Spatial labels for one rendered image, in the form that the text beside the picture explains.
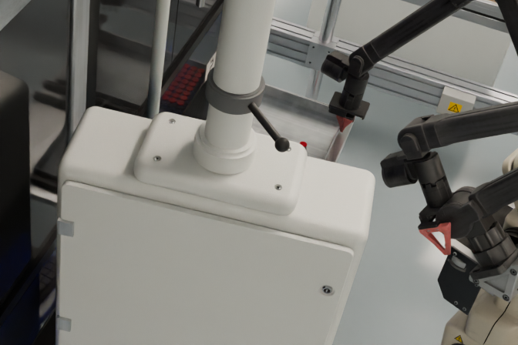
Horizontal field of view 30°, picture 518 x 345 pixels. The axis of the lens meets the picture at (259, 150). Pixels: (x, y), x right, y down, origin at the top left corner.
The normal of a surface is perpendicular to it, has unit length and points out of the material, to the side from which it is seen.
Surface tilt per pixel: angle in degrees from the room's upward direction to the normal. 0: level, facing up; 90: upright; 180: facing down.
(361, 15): 90
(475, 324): 90
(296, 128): 0
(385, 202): 0
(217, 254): 90
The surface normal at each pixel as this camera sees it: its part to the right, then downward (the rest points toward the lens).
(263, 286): -0.18, 0.65
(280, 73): 0.15, -0.73
